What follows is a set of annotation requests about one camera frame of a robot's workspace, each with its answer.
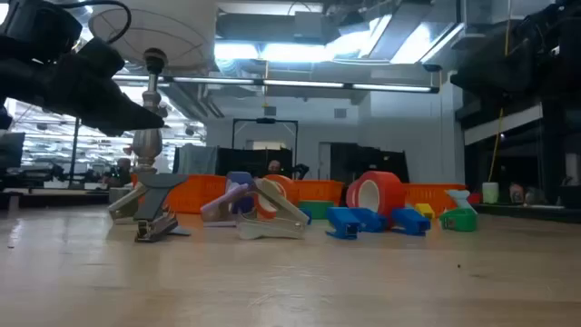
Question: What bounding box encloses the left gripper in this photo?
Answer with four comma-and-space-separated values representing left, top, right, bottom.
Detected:
20, 38, 164, 137

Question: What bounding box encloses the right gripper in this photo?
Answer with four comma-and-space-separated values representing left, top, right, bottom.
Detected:
451, 17, 564, 111

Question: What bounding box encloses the dark grey staple remover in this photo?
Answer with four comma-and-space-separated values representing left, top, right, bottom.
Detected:
133, 173, 192, 243

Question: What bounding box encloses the beige staple remover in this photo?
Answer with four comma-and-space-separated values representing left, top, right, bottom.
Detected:
107, 182, 149, 224
235, 177, 310, 241

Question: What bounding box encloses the lilac staple remover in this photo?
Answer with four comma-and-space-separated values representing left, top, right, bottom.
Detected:
200, 183, 251, 227

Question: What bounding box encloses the green mini stapler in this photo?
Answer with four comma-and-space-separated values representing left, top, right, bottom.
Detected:
438, 207, 478, 233

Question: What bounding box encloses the red tape roll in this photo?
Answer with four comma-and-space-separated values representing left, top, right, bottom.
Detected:
345, 170, 408, 224

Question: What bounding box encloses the blue mini stapler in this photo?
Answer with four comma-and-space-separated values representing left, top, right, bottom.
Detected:
325, 206, 363, 241
350, 207, 388, 233
390, 207, 432, 237

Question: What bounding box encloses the orange tape roll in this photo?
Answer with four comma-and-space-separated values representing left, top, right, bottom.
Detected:
253, 173, 300, 221

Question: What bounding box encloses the silver metal lamp stand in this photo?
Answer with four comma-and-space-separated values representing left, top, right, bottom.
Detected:
107, 47, 170, 206

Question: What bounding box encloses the grey cloth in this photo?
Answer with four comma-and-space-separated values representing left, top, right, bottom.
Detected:
173, 144, 220, 176

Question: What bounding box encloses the white plastic cup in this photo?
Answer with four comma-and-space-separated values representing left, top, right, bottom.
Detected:
481, 182, 500, 205

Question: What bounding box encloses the black monitor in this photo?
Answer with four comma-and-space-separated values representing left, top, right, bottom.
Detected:
0, 132, 26, 173

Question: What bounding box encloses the orange plastic basket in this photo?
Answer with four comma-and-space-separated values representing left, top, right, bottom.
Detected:
130, 173, 228, 215
402, 183, 468, 217
290, 179, 345, 206

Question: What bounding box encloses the black partition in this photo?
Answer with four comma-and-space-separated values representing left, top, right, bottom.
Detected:
216, 146, 295, 179

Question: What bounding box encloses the long ceiling light bar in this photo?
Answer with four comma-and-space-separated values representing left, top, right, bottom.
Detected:
111, 74, 440, 94

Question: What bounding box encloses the yellow hanging cable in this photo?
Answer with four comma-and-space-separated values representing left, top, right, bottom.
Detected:
487, 0, 513, 183

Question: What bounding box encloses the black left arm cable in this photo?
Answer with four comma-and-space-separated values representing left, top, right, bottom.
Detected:
56, 0, 133, 45

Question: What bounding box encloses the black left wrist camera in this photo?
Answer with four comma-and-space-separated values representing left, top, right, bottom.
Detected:
0, 0, 84, 63

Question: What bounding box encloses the black tubular stand frame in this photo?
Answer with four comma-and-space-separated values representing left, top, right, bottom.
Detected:
231, 117, 300, 151

